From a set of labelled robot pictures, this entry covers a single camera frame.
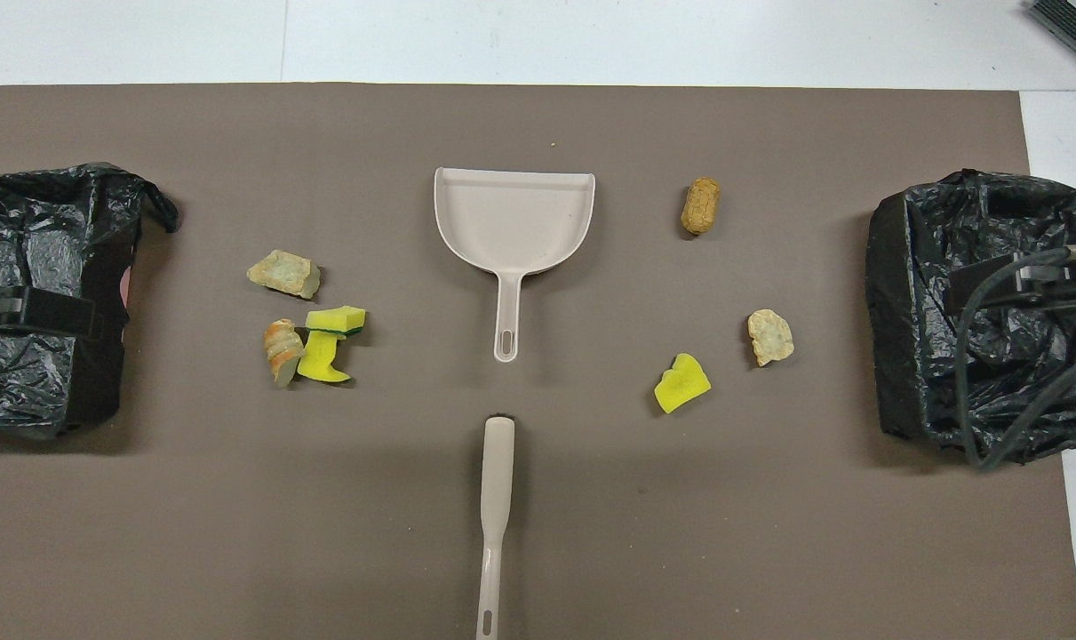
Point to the small toasted bread piece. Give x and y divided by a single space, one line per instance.
282 351

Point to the large pale foam chunk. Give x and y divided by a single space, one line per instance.
282 272

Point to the boot shaped yellow sponge piece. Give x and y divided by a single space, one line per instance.
320 363

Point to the yellow sponge piece green layer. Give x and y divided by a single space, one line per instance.
338 318

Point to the beige plastic dustpan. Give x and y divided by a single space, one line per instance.
511 222

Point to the beige brush black bristles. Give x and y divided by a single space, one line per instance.
497 471

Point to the black bag bin showing pink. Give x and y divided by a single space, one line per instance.
58 382

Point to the black bag lined bin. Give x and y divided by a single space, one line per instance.
911 356

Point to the small pale foam chunk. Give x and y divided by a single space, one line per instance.
770 338

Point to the dark ribbed panel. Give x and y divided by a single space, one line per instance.
1075 22

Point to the brown paper table mat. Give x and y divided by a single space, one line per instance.
235 533

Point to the yellow sponge wedge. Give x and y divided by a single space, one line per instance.
680 387

